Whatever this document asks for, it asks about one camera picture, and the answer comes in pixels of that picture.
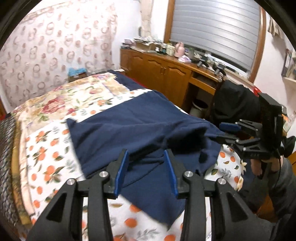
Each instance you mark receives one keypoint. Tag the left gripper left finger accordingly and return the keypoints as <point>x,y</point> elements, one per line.
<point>62,218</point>

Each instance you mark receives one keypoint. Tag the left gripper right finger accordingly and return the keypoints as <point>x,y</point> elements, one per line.
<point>231,218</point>

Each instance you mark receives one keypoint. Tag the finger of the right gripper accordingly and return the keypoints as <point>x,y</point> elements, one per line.
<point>226,140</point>
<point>229,127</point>

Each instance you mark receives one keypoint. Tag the navy blue printed t-shirt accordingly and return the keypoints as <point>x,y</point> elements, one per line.
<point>145,126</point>

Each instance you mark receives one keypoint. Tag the person's right hand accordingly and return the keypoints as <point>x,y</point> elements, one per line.
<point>274,163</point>

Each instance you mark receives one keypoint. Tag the grey waste bin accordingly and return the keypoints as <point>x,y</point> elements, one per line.
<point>199,108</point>

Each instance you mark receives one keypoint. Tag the dark circle patterned folded quilt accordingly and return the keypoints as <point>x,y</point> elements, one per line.
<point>8,208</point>

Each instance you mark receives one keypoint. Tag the orange fruit print bedsheet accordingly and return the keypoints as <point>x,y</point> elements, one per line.
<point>51,161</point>

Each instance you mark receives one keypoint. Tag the wooden sideboard cabinet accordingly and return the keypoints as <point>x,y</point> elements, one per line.
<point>179,82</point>

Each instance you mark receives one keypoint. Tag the pink kettle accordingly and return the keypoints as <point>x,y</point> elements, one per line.
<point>179,50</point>

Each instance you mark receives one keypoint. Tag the grey window blind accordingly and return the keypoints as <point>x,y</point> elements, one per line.
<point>228,29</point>

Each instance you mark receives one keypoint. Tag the cardboard box of clutter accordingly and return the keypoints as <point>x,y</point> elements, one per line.
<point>145,46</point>

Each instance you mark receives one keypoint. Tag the floral cream blanket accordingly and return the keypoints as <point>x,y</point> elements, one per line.
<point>69,99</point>

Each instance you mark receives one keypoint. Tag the beige tied window curtain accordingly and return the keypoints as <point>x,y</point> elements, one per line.
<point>146,15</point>

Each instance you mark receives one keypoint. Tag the circle patterned sheer curtain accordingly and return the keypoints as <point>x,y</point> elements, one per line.
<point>47,43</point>

